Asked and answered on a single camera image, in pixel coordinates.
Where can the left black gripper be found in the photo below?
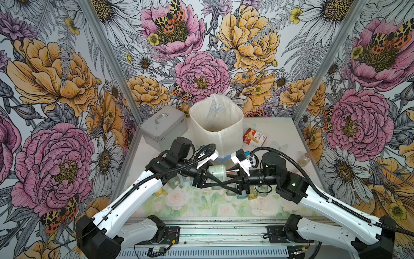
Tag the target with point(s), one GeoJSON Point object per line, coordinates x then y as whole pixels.
{"type": "Point", "coordinates": [198, 176]}

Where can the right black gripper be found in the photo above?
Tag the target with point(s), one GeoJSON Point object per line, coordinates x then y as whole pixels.
{"type": "Point", "coordinates": [242, 181]}

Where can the grey-green pencil sharpener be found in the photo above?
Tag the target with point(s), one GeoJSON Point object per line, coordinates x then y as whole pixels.
{"type": "Point", "coordinates": [218, 171]}

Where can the translucent yellow shavings tray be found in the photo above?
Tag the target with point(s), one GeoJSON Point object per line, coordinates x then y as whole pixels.
{"type": "Point", "coordinates": [252, 195]}

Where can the dark green pencil sharpener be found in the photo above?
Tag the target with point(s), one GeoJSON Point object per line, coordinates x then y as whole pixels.
{"type": "Point", "coordinates": [175, 182]}

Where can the yellow pencil sharpener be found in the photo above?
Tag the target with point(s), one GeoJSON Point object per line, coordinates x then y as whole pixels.
{"type": "Point", "coordinates": [160, 193]}

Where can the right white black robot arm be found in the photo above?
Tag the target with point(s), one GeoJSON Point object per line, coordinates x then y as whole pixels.
{"type": "Point", "coordinates": [364, 235]}

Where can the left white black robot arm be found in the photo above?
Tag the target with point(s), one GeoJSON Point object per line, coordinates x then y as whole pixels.
{"type": "Point", "coordinates": [104, 235]}

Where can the red white bandage box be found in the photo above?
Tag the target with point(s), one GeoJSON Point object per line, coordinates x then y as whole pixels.
{"type": "Point", "coordinates": [254, 138]}

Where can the small glass jar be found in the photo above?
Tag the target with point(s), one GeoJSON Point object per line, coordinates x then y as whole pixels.
{"type": "Point", "coordinates": [304, 159]}

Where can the white lined trash bin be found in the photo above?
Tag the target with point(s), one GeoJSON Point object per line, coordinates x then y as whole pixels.
{"type": "Point", "coordinates": [218, 120]}

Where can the silver aluminium case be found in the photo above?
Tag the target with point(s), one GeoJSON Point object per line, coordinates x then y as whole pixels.
{"type": "Point", "coordinates": [160, 130]}

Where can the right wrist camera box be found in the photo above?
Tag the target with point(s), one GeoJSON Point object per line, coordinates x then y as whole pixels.
{"type": "Point", "coordinates": [245, 160]}

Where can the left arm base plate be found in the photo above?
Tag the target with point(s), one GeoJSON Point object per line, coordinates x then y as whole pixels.
{"type": "Point", "coordinates": [169, 235]}

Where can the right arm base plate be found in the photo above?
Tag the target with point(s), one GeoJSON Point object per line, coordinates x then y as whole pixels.
{"type": "Point", "coordinates": [277, 234]}

